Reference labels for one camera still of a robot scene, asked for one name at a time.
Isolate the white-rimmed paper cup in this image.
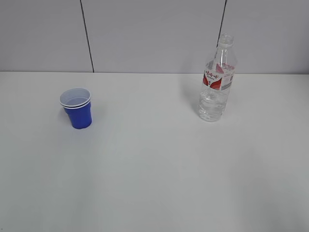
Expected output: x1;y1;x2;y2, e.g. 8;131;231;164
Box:
59;87;91;108

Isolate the clear Wahaha water bottle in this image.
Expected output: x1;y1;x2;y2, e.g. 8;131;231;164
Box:
198;34;237;122

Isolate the blue paper cup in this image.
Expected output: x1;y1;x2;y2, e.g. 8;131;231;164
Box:
63;101;92;130

